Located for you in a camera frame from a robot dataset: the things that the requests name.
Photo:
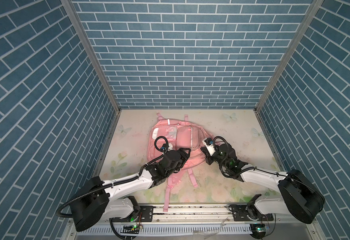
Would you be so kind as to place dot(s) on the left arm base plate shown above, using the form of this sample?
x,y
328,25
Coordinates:
x,y
139,214

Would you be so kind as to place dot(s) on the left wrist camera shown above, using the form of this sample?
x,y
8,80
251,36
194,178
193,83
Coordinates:
x,y
167,147

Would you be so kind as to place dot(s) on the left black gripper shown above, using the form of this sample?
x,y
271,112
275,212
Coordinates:
x,y
179,156

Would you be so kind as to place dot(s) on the pink student backpack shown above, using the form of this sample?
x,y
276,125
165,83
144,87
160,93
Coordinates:
x,y
180,134

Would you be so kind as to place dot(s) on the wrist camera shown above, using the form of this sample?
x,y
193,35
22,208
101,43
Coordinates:
x,y
209,147
167,147

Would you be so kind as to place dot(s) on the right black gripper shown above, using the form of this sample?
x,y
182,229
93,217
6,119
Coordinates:
x,y
212,155

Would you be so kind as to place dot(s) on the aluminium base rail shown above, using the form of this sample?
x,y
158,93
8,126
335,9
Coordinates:
x,y
206,220

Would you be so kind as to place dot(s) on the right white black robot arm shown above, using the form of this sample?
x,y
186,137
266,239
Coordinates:
x,y
297,196

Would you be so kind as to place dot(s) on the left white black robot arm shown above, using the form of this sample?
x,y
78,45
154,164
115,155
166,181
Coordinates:
x,y
99,199

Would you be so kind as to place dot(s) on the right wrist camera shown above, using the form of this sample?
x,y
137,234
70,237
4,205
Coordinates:
x,y
209,147

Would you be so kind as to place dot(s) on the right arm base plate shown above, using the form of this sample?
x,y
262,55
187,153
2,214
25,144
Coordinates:
x,y
242,213

